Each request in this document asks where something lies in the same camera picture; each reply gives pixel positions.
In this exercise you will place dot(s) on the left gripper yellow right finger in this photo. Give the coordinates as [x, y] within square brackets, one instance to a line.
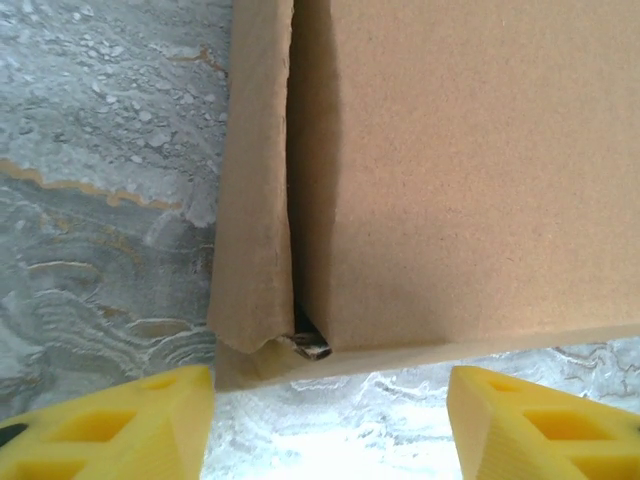
[545, 435]

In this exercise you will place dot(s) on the brown cardboard box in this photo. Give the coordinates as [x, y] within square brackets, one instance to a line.
[450, 175]

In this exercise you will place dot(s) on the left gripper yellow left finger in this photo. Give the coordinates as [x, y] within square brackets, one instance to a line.
[110, 435]

